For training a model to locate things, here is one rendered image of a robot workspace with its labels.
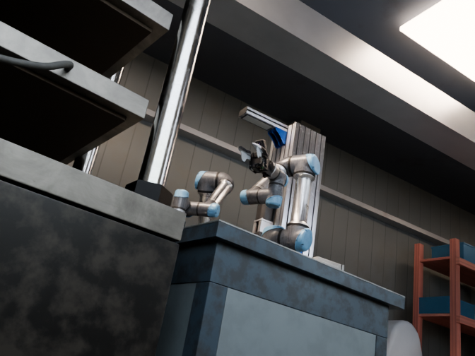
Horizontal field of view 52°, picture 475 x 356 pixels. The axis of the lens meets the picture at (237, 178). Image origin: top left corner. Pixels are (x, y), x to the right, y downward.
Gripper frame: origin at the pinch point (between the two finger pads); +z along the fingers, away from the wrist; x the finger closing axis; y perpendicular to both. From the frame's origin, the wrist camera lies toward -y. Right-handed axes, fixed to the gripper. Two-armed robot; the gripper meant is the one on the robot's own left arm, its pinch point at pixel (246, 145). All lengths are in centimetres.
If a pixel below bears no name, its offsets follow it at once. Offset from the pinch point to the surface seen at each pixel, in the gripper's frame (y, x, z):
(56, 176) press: 74, -31, 111
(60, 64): 53, -31, 116
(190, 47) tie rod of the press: 33, -40, 90
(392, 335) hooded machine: 23, 38, -353
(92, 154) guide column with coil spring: 45, 2, 79
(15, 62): 57, -30, 123
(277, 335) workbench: 92, -45, 55
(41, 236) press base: 85, -30, 110
